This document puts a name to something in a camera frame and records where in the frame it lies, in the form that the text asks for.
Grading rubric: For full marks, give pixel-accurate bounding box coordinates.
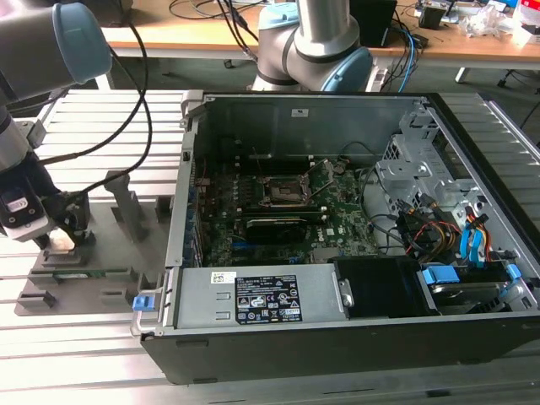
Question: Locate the CPU socket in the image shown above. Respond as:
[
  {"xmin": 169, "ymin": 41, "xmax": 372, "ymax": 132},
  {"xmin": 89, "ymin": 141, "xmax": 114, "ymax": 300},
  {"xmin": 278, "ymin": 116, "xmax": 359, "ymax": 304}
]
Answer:
[{"xmin": 261, "ymin": 175, "xmax": 316, "ymax": 208}]

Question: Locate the grey parts rack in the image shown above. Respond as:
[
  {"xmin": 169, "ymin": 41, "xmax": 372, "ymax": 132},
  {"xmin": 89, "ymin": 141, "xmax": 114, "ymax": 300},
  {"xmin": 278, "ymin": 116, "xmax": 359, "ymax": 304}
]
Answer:
[{"xmin": 14, "ymin": 170, "xmax": 176, "ymax": 317}]

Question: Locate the green RAM stick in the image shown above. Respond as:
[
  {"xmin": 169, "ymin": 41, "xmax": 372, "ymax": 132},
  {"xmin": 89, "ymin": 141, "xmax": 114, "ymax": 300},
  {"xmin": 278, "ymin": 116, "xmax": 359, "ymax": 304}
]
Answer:
[{"xmin": 54, "ymin": 271, "xmax": 130, "ymax": 283}]

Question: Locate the rear port block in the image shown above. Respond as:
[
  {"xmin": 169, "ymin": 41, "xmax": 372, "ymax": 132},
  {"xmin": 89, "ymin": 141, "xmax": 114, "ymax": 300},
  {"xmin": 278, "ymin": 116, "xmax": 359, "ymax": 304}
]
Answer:
[{"xmin": 190, "ymin": 168, "xmax": 203, "ymax": 262}]

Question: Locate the grey power supply unit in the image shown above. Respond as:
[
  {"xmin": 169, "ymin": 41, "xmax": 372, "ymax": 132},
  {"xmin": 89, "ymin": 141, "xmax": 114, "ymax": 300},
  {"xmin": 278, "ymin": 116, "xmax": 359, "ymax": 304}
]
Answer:
[{"xmin": 175, "ymin": 263, "xmax": 338, "ymax": 334}]

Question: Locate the thin metal locking lever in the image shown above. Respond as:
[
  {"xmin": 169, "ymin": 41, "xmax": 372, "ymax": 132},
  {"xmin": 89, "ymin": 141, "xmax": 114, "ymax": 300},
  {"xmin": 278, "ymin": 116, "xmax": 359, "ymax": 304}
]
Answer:
[{"xmin": 251, "ymin": 146, "xmax": 267, "ymax": 187}]

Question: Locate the wooden desk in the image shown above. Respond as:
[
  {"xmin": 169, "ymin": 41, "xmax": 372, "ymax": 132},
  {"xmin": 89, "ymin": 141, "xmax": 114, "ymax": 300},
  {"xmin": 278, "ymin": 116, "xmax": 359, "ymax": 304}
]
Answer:
[{"xmin": 100, "ymin": 0, "xmax": 540, "ymax": 73}]

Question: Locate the black graphics card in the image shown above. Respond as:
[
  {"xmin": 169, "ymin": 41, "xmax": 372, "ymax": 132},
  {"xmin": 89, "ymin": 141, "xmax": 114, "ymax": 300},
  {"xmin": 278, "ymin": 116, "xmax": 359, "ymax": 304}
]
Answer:
[{"xmin": 244, "ymin": 217, "xmax": 309, "ymax": 246}]

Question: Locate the black RAM slot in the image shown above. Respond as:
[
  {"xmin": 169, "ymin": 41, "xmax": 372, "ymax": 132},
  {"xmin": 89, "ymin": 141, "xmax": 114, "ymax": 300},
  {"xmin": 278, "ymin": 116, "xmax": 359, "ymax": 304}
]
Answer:
[
  {"xmin": 240, "ymin": 159, "xmax": 311, "ymax": 166},
  {"xmin": 244, "ymin": 212, "xmax": 321, "ymax": 219},
  {"xmin": 244, "ymin": 204, "xmax": 321, "ymax": 211},
  {"xmin": 240, "ymin": 166, "xmax": 311, "ymax": 173},
  {"xmin": 235, "ymin": 162, "xmax": 316, "ymax": 170},
  {"xmin": 242, "ymin": 208, "xmax": 329, "ymax": 215},
  {"xmin": 235, "ymin": 156, "xmax": 316, "ymax": 163}
]

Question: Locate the silver chipset heat sink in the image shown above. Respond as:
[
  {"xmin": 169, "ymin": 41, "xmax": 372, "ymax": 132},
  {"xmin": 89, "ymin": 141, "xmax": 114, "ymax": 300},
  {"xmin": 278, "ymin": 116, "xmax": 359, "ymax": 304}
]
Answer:
[{"xmin": 310, "ymin": 247, "xmax": 341, "ymax": 263}]

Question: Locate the green motherboard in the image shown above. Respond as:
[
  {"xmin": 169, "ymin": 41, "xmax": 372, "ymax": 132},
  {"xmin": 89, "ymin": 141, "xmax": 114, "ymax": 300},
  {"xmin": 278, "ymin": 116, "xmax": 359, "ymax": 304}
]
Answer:
[{"xmin": 192, "ymin": 158, "xmax": 381, "ymax": 269}]

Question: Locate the black open PC case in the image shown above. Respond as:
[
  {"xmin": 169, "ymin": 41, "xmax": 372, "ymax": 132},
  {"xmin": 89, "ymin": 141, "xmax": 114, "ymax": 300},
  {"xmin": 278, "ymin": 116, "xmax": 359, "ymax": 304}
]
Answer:
[{"xmin": 130, "ymin": 88, "xmax": 540, "ymax": 385}]

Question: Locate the black plastic shroud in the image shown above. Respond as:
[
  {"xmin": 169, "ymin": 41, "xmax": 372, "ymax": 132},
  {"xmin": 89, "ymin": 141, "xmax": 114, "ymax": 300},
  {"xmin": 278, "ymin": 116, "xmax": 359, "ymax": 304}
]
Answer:
[{"xmin": 332, "ymin": 256, "xmax": 423, "ymax": 317}]

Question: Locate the silver drive cage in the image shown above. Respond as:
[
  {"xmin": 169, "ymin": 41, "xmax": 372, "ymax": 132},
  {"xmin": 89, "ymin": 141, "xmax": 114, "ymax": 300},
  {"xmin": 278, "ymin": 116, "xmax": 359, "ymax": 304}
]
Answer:
[{"xmin": 375, "ymin": 121, "xmax": 490, "ymax": 241}]

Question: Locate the black box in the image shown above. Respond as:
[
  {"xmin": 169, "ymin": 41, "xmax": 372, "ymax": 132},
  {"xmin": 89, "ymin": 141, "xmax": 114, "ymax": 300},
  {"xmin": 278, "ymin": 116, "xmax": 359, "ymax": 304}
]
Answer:
[{"xmin": 360, "ymin": 0, "xmax": 398, "ymax": 47}]

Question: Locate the hard disk blue carrier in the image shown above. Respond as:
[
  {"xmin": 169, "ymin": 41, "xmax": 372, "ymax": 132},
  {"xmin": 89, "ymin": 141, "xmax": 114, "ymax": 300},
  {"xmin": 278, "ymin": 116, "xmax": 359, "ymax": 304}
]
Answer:
[{"xmin": 419, "ymin": 261, "xmax": 524, "ymax": 316}]

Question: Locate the clear plastic bag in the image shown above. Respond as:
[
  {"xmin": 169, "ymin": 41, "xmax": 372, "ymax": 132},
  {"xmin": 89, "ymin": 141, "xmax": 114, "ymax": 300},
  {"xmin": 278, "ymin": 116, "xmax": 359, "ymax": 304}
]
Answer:
[{"xmin": 458, "ymin": 3, "xmax": 516, "ymax": 39}]

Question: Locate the red white box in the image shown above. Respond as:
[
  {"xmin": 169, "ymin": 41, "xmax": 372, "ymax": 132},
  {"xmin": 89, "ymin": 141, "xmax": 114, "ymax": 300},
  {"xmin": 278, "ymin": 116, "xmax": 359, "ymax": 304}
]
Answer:
[{"xmin": 512, "ymin": 0, "xmax": 540, "ymax": 46}]

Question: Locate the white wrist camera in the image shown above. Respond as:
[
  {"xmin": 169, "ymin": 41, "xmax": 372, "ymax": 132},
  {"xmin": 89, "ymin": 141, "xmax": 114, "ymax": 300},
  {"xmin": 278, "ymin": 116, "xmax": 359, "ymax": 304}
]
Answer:
[{"xmin": 0, "ymin": 188, "xmax": 51, "ymax": 242}]

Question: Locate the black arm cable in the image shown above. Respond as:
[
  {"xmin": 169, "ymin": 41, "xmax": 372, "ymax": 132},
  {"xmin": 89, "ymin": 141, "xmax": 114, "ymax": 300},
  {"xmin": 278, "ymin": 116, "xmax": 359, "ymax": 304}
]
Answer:
[
  {"xmin": 35, "ymin": 16, "xmax": 153, "ymax": 165},
  {"xmin": 69, "ymin": 90, "xmax": 149, "ymax": 199}
]

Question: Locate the silver socket cover frame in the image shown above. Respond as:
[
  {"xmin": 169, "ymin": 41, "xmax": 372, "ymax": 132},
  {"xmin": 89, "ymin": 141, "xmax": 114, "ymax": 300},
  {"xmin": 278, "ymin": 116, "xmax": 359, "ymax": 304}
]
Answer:
[{"xmin": 304, "ymin": 157, "xmax": 342, "ymax": 199}]

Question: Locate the coloured power wire bundle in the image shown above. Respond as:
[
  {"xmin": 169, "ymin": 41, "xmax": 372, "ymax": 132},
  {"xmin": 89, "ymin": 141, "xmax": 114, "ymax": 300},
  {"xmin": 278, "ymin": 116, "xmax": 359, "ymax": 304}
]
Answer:
[{"xmin": 404, "ymin": 210, "xmax": 461, "ymax": 258}]

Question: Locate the blue SATA cable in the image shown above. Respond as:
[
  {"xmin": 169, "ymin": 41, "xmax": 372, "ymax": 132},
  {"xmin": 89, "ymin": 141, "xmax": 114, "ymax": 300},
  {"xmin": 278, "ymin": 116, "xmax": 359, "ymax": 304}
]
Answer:
[
  {"xmin": 457, "ymin": 227, "xmax": 476, "ymax": 267},
  {"xmin": 466, "ymin": 213, "xmax": 490, "ymax": 265}
]

